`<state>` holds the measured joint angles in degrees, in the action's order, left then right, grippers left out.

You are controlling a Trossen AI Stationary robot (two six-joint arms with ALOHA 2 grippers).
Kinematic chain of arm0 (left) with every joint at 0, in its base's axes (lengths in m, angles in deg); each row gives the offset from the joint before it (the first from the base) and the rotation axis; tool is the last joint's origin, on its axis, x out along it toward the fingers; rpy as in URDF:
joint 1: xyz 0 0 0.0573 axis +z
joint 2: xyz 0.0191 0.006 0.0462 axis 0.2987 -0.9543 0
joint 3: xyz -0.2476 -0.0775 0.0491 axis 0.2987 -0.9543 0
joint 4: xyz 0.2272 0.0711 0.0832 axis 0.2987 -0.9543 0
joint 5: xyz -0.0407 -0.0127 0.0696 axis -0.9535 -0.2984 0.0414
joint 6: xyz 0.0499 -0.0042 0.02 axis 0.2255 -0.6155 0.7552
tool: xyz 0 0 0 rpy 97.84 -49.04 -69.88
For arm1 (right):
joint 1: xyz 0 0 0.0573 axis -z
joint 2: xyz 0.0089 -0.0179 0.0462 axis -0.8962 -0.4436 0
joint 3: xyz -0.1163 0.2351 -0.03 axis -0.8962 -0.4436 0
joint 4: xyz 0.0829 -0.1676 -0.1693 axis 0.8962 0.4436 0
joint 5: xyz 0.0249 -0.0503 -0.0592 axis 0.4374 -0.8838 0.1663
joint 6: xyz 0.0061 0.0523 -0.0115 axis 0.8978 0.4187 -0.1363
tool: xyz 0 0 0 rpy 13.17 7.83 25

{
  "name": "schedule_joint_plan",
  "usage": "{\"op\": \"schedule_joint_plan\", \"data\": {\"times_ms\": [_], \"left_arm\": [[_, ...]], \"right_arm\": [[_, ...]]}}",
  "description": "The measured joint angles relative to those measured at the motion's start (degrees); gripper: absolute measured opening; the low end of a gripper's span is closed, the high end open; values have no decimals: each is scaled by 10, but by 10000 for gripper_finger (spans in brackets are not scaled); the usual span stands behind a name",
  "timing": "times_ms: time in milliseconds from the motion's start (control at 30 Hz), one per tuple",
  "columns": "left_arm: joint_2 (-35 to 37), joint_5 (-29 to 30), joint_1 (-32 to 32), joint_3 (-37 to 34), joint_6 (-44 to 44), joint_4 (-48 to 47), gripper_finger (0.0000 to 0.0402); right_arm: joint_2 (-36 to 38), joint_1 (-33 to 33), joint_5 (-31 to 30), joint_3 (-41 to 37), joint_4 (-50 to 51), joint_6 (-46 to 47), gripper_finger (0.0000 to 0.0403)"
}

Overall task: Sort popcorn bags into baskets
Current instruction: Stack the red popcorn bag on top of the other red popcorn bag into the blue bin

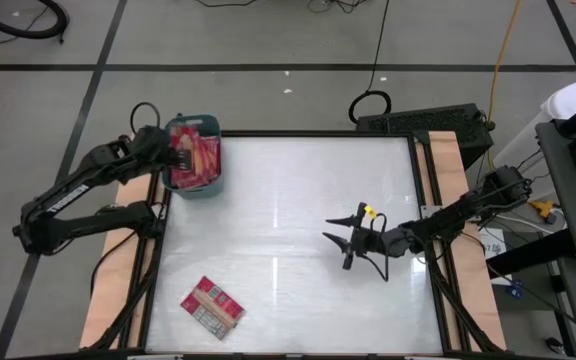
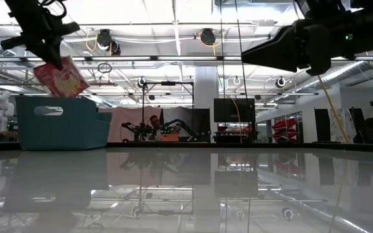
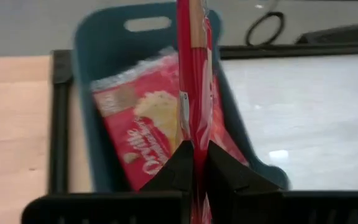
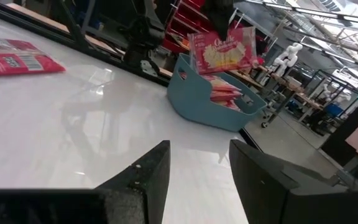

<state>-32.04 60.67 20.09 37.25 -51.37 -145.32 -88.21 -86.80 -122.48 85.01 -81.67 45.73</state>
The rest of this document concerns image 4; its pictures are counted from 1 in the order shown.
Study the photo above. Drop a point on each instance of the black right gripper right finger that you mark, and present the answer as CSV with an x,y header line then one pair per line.
x,y
259,177

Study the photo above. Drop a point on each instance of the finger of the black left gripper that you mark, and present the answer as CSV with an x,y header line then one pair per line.
x,y
219,15

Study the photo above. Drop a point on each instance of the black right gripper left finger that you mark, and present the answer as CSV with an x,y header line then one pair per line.
x,y
151,174

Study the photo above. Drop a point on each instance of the red microwave popcorn bag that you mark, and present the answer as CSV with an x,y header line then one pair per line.
x,y
225,85
14,62
222,54
228,99

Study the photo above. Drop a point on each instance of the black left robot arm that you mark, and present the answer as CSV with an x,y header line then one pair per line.
x,y
145,37

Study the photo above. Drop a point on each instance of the red storage shelf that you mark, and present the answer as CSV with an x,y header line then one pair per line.
x,y
185,18

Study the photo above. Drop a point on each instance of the white humanoid robot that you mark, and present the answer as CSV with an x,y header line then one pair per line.
x,y
328,90
286,59

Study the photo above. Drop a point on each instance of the teal plastic basket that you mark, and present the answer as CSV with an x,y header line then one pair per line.
x,y
197,102

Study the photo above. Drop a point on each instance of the metal mounting plate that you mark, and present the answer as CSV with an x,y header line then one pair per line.
x,y
149,68

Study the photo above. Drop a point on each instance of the wooden workbench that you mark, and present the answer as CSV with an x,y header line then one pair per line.
x,y
303,98

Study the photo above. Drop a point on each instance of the blue bin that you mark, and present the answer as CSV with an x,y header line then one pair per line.
x,y
333,109

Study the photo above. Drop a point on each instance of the plywood side board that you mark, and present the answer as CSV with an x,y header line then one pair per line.
x,y
42,18

